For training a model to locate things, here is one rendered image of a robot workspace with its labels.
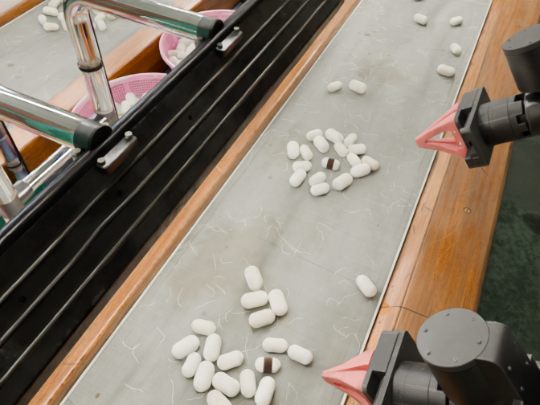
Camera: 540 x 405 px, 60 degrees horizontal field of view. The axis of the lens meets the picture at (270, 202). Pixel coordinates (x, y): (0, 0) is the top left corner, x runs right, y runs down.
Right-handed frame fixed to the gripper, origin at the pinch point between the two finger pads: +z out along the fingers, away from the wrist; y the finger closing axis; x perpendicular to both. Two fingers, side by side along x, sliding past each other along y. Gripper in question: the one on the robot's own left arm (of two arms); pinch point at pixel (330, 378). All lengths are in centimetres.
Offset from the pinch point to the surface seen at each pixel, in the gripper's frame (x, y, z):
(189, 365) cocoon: -7.2, 5.0, 14.7
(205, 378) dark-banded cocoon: -5.8, 5.6, 12.4
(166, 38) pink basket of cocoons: -33, -54, 48
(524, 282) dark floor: 90, -88, 13
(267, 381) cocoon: -1.6, 2.5, 7.1
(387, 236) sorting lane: 4.0, -26.1, 3.1
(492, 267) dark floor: 84, -89, 21
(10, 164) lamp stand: -34, -9, 47
